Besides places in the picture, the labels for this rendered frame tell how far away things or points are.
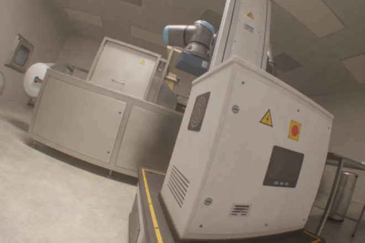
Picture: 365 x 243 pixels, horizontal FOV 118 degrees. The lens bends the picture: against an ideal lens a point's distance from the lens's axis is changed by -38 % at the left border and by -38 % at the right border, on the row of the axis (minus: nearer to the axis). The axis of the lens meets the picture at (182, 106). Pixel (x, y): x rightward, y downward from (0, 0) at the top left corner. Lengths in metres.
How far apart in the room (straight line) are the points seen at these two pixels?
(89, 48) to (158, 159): 5.23
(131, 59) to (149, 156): 0.99
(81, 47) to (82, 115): 4.92
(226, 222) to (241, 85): 0.37
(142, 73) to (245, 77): 1.50
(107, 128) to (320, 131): 1.53
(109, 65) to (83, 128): 0.69
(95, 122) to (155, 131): 0.56
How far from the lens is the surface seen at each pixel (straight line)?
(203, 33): 1.11
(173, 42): 1.19
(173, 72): 2.03
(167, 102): 1.91
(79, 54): 6.39
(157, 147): 1.65
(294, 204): 0.70
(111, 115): 1.63
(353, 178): 2.58
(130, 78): 1.86
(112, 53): 1.95
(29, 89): 2.33
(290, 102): 0.58
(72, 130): 1.73
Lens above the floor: 0.61
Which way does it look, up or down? 9 degrees up
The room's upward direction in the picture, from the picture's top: 17 degrees clockwise
